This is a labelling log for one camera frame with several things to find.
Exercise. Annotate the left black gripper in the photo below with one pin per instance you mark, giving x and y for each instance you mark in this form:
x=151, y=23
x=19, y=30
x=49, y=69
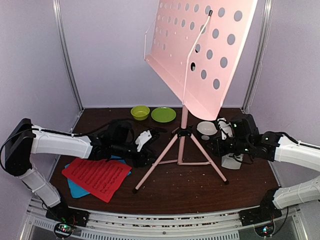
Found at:
x=141, y=161

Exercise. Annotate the white metronome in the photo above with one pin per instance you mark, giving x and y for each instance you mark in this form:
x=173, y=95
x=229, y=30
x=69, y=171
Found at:
x=232, y=161

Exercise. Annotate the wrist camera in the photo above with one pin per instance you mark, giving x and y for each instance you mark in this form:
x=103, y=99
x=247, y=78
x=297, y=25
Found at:
x=122, y=132
x=239, y=126

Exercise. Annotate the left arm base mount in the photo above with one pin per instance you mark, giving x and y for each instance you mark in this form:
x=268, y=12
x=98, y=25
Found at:
x=68, y=224

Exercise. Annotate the red sheet music page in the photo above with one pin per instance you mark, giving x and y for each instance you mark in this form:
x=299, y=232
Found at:
x=97, y=180

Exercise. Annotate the aluminium front rail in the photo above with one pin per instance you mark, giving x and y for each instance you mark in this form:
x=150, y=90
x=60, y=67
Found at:
x=220, y=225

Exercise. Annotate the white and navy bowl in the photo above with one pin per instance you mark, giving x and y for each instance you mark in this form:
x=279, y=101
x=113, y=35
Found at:
x=205, y=130

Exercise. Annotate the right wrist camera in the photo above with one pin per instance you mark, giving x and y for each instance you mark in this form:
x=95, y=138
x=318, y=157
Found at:
x=239, y=126

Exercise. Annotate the pink music stand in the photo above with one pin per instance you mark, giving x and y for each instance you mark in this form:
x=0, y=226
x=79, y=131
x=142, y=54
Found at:
x=196, y=48

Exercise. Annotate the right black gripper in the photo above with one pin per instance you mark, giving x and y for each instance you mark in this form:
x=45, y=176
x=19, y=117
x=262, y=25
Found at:
x=217, y=150

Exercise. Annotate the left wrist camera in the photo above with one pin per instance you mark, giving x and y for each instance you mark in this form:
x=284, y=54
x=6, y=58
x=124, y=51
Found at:
x=122, y=132

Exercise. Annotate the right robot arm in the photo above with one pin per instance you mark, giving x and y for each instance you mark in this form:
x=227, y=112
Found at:
x=279, y=148

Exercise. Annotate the blue felt sheet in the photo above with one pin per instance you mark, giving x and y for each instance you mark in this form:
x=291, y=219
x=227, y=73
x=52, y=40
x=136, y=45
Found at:
x=77, y=190

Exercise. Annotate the small lime green bowl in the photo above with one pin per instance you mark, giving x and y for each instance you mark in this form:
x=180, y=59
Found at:
x=140, y=112

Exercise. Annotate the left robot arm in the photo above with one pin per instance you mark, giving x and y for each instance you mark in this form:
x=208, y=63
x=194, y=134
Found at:
x=28, y=139

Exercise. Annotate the green plate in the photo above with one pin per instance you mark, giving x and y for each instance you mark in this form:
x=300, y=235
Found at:
x=163, y=114

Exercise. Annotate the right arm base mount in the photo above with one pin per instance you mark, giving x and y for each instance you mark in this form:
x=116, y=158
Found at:
x=262, y=219

